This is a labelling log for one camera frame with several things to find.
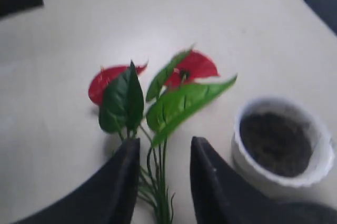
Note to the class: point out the artificial red anthurium plant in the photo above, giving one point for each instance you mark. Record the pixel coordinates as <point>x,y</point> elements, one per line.
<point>173,96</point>

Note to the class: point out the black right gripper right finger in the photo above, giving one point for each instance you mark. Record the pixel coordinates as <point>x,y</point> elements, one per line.
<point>220,195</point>

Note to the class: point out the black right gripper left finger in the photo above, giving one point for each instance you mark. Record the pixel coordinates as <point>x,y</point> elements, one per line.
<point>108,196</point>

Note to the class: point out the white plastic flower pot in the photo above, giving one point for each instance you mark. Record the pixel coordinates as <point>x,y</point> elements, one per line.
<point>278,141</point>

